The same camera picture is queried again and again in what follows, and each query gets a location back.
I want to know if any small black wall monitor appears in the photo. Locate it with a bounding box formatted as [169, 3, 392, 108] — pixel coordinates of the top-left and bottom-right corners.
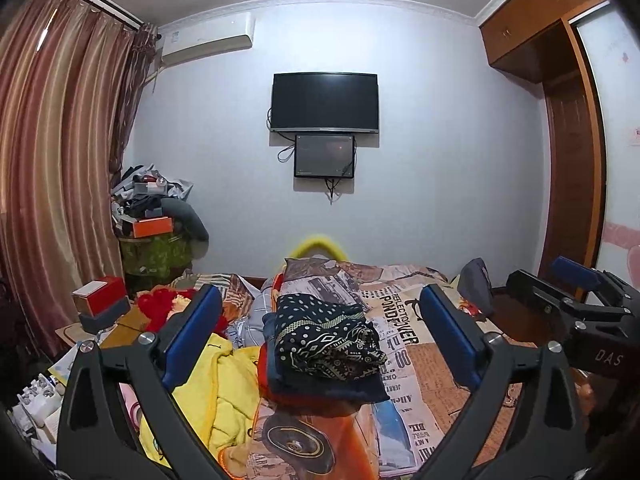
[294, 133, 356, 179]

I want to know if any dark green cushion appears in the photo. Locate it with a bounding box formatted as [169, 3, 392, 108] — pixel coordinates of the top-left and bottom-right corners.
[160, 197, 209, 242]

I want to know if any pile of clutter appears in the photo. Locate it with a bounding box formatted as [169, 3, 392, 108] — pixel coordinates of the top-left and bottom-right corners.
[111, 165, 193, 223]

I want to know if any green covered cabinet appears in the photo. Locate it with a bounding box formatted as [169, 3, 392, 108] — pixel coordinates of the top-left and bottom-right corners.
[118, 234, 192, 282]

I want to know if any yellow curved headboard piece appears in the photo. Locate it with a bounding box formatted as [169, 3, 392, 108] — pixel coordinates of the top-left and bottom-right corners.
[288, 234, 348, 261]

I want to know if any large black wall television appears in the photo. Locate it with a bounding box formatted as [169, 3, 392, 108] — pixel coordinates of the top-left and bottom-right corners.
[270, 72, 380, 133]

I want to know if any grey backpack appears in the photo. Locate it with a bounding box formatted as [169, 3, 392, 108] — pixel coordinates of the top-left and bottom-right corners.
[457, 258, 495, 318]

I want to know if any yellow garment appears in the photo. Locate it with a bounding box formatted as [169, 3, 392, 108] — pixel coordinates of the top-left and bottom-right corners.
[136, 331, 264, 470]

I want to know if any wooden overhead cabinet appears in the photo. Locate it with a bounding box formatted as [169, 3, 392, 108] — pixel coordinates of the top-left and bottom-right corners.
[480, 0, 603, 84]

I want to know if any pink striped curtain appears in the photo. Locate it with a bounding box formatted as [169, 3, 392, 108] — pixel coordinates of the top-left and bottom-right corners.
[1, 0, 157, 354]

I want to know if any newspaper print bed sheet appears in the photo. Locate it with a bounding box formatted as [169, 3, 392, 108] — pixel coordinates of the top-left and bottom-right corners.
[169, 257, 516, 480]

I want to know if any white air conditioner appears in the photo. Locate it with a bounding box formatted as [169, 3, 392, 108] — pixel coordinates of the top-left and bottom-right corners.
[160, 12, 256, 66]

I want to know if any red and white box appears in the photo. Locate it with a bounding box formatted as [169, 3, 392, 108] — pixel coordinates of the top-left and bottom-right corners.
[72, 275, 127, 316]

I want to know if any navy patterned hooded jacket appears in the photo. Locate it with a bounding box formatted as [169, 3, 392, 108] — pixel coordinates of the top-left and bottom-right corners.
[259, 292, 388, 405]

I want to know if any red plush garment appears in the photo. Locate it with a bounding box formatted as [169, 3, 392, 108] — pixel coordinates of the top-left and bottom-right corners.
[134, 285, 196, 333]

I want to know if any orange box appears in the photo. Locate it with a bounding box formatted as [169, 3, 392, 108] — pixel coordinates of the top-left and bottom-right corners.
[132, 217, 174, 238]

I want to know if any white wardrobe sliding door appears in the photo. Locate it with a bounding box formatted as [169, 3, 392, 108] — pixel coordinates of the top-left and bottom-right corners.
[576, 4, 639, 287]

